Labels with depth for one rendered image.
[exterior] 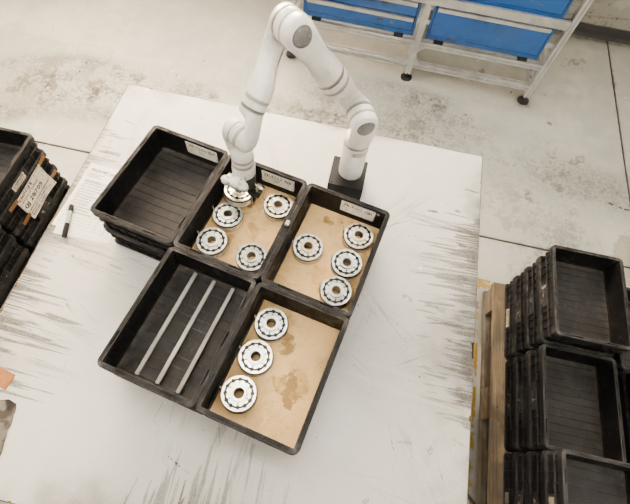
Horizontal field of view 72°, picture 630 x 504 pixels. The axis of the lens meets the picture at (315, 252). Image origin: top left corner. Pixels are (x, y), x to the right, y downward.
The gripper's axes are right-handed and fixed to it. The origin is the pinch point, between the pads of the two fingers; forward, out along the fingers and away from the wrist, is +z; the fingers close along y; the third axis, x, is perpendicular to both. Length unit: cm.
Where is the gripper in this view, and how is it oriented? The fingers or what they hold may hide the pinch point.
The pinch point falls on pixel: (246, 195)
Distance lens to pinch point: 153.9
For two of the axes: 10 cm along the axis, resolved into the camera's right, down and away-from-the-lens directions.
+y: -9.1, -3.9, 1.1
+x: -4.0, 8.1, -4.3
